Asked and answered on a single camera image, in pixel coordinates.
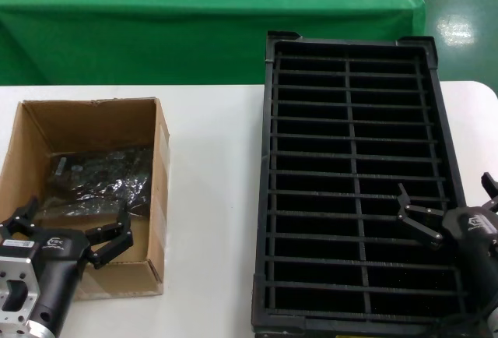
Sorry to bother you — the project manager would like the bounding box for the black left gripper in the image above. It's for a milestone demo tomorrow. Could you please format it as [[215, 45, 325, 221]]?
[[0, 196, 135, 332]]

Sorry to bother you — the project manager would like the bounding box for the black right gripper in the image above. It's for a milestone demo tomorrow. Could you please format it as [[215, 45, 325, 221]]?
[[396, 172, 498, 316]]

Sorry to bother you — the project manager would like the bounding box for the dark translucent antistatic bag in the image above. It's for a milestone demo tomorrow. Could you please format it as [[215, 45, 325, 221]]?
[[41, 146, 153, 220]]

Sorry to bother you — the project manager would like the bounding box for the brown open cardboard box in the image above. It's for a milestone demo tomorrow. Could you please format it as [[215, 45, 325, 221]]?
[[0, 96, 172, 302]]

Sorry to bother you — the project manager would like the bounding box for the black slotted container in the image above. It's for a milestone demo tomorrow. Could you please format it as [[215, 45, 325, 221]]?
[[251, 30, 487, 338]]

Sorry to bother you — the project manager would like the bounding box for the green tablecloth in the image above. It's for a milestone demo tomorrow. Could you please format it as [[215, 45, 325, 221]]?
[[0, 0, 428, 86]]

